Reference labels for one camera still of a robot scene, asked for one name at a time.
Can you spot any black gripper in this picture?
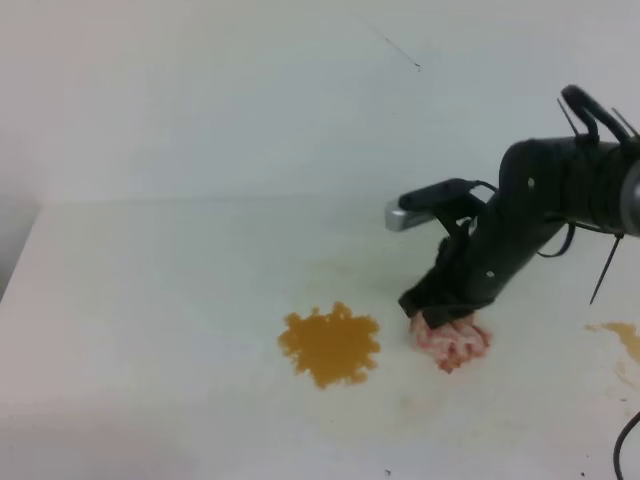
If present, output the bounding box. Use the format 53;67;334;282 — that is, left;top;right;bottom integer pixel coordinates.
398;137;608;330

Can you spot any pink striped white rag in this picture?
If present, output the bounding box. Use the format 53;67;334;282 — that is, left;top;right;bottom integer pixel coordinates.
409;314;492;373

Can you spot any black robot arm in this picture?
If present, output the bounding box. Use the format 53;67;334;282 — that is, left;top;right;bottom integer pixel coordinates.
399;137;639;329

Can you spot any brown coffee puddle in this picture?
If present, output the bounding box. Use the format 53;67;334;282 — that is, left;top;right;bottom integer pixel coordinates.
278;302;381;389

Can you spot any coffee stain at right edge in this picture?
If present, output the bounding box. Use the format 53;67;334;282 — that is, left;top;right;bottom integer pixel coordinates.
585;322;640;363

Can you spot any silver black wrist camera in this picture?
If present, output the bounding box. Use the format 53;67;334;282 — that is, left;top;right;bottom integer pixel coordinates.
384;178;485;232

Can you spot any black cable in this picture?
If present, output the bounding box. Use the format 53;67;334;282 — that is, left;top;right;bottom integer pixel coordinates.
614;412;640;480

